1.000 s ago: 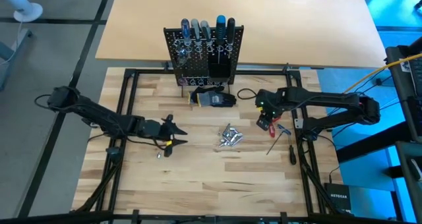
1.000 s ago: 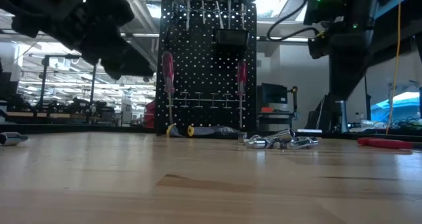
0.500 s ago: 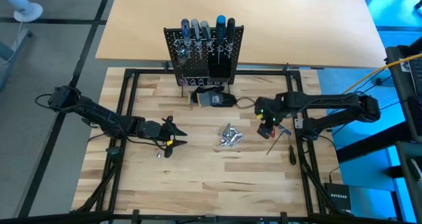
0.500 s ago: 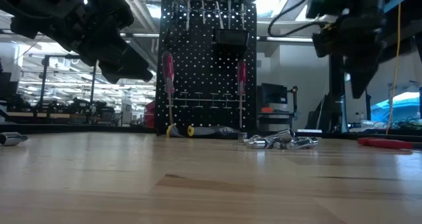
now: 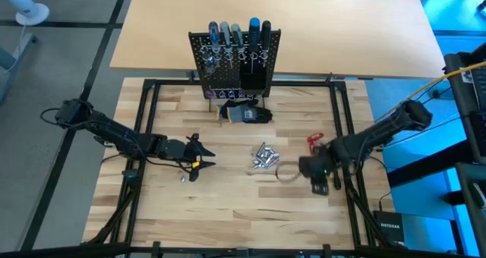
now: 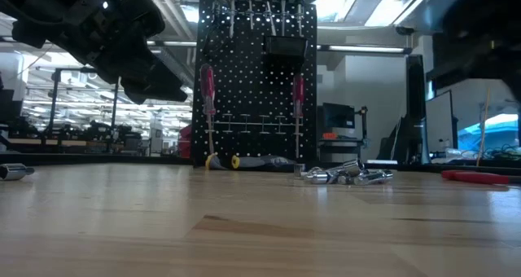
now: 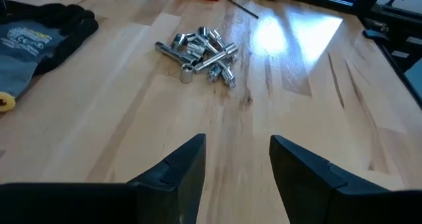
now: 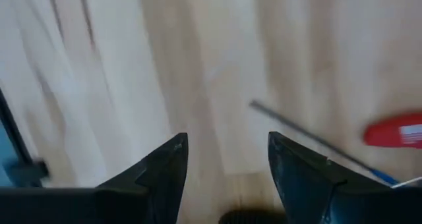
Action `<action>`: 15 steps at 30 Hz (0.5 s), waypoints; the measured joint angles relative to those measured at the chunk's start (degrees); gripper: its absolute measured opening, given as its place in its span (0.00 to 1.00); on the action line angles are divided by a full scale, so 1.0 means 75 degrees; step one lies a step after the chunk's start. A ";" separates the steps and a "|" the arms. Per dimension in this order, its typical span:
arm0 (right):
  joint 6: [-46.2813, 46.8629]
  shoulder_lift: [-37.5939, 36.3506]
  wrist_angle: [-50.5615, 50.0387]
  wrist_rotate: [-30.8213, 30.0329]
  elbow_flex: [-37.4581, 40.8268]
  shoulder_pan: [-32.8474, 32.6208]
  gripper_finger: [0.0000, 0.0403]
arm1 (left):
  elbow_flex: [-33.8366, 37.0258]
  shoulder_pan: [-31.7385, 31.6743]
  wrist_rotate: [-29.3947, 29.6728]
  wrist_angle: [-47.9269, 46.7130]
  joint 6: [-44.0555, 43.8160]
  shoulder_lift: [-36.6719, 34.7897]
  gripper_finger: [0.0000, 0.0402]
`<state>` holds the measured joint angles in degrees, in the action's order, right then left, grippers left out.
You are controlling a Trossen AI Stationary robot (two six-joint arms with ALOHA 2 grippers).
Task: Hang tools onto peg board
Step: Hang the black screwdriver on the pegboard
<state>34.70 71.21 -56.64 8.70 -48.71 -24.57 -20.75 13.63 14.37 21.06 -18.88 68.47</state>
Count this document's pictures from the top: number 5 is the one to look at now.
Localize large light wooden table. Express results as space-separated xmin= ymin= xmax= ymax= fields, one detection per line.
xmin=109 ymin=0 xmax=446 ymax=80

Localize chrome wire hook rack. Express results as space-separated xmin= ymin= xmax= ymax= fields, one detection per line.
xmin=197 ymin=41 xmax=270 ymax=68

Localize black blue dotted screwdriver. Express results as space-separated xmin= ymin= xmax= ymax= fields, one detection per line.
xmin=248 ymin=17 xmax=262 ymax=75

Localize yellow cable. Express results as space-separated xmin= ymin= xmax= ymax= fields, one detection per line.
xmin=374 ymin=60 xmax=486 ymax=122

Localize grey black handled screwdriver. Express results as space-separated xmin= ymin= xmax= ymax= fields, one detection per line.
xmin=230 ymin=22 xmax=246 ymax=65
xmin=219 ymin=20 xmax=232 ymax=68

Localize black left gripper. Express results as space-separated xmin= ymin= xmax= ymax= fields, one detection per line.
xmin=166 ymin=133 xmax=217 ymax=183

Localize red handled pliers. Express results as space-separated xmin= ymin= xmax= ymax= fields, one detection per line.
xmin=306 ymin=132 xmax=325 ymax=156

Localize black equipment rack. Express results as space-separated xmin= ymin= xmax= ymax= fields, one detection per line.
xmin=443 ymin=41 xmax=486 ymax=164

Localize black pegboard bin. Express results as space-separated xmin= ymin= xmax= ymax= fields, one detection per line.
xmin=239 ymin=72 xmax=268 ymax=93

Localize black Netgear router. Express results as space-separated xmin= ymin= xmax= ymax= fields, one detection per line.
xmin=373 ymin=209 xmax=406 ymax=247

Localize white tower fan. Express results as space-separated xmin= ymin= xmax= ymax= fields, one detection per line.
xmin=0 ymin=0 xmax=51 ymax=27

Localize black metal pegboard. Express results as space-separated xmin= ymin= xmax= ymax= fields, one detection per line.
xmin=188 ymin=29 xmax=282 ymax=113

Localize grey black work glove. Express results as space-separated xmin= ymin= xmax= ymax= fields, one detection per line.
xmin=216 ymin=97 xmax=250 ymax=121

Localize blue handled screwdriver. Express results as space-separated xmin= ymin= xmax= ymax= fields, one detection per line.
xmin=207 ymin=20 xmax=222 ymax=68

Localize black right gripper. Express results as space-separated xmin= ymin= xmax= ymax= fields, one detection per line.
xmin=275 ymin=151 xmax=336 ymax=197

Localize yellow grey tool at rack base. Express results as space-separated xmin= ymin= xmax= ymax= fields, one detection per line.
xmin=227 ymin=102 xmax=273 ymax=124

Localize black aluminium table frame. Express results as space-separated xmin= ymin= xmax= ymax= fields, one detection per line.
xmin=0 ymin=77 xmax=486 ymax=258

